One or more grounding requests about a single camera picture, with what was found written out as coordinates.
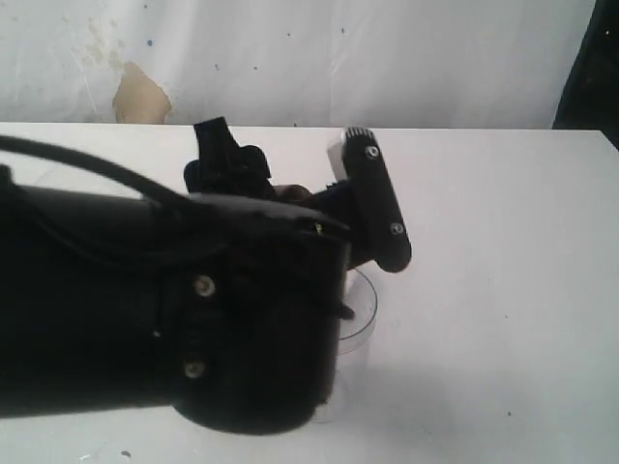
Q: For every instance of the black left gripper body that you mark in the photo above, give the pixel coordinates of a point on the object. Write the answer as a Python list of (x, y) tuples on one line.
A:
[(252, 301)]

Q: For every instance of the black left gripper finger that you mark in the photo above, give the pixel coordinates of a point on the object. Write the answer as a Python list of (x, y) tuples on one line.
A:
[(363, 198), (225, 167)]

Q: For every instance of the clear plastic shaker jar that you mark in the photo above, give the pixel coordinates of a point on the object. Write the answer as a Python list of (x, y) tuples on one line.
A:
[(354, 342)]

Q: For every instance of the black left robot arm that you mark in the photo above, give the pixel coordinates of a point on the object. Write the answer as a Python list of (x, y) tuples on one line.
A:
[(81, 277)]

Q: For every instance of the white backdrop sheet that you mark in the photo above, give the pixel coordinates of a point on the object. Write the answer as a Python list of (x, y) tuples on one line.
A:
[(384, 64)]

